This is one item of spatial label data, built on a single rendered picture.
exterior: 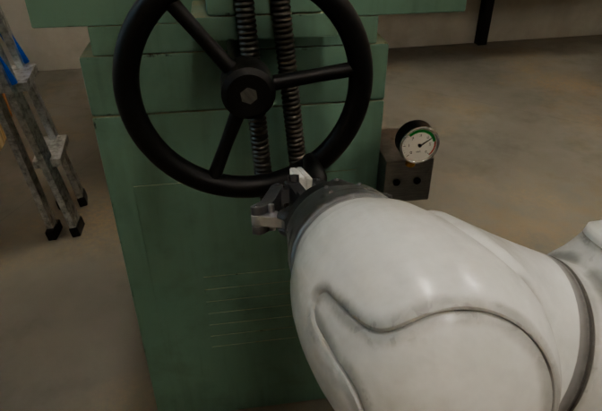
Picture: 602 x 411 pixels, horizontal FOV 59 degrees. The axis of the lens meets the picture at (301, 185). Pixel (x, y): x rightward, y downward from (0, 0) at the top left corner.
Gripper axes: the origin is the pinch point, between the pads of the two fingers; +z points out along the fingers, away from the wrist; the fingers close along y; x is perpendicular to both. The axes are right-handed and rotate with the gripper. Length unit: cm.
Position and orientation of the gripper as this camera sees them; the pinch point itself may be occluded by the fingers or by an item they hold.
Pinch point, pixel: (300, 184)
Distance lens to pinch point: 59.1
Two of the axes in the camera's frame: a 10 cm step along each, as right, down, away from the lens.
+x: 0.5, 9.8, 2.0
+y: -9.9, 0.8, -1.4
